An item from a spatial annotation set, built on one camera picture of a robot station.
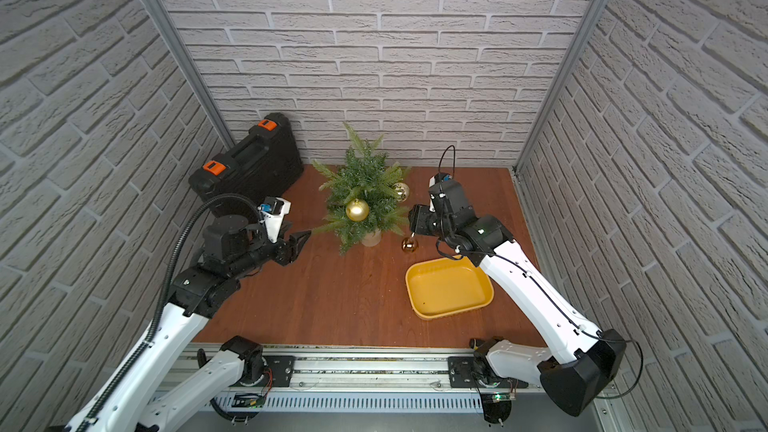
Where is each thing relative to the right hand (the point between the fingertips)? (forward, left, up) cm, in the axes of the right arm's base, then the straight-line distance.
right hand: (422, 214), depth 74 cm
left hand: (-2, +29, +2) cm, 29 cm away
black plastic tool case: (+26, +49, -4) cm, 55 cm away
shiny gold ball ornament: (-1, +16, +5) cm, 17 cm away
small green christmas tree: (+9, +14, +7) cm, 18 cm away
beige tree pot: (+6, +14, -20) cm, 25 cm away
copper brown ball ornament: (-5, +3, -7) cm, 9 cm away
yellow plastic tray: (-9, -7, -25) cm, 28 cm away
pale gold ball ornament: (+6, +5, +2) cm, 8 cm away
